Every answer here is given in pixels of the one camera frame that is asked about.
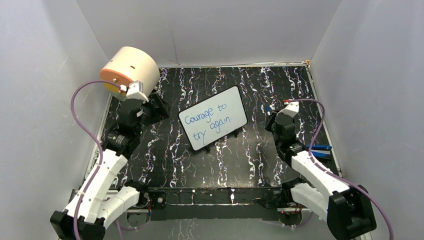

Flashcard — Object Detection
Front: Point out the blue and white marker pen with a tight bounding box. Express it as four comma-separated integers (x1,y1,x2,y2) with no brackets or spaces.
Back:
265,106,272,116

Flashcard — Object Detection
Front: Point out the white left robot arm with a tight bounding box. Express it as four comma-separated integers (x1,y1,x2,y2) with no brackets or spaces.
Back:
50,91,169,240

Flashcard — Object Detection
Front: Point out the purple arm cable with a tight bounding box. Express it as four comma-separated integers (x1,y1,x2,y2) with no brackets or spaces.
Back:
70,80,150,240
284,97,395,240

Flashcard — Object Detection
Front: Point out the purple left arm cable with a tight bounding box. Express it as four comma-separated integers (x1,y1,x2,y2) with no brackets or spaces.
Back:
70,80,150,240

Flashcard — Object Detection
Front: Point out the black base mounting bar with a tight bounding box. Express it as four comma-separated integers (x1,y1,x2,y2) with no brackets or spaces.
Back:
145,187,316,222

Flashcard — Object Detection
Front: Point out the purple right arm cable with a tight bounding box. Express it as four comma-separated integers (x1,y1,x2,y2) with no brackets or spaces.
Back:
284,97,395,240

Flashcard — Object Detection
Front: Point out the small black-framed whiteboard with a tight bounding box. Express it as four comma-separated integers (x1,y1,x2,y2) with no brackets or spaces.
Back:
177,85,248,151

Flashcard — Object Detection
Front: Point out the blue whiteboard eraser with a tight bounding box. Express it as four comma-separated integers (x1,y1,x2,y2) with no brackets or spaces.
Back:
311,145,333,159

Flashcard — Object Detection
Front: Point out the beige and orange cylinder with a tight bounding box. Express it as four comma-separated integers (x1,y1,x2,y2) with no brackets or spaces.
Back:
99,46,160,99

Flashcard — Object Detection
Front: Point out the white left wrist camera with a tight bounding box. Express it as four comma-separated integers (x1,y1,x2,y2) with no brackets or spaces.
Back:
119,81,149,103

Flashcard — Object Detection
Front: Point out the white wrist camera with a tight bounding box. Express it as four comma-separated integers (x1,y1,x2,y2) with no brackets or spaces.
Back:
119,81,149,103
277,100,300,118

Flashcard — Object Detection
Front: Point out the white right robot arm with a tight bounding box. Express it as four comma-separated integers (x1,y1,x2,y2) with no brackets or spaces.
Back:
265,111,377,240

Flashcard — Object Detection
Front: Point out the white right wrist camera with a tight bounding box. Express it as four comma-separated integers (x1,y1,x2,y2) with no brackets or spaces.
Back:
277,100,300,118

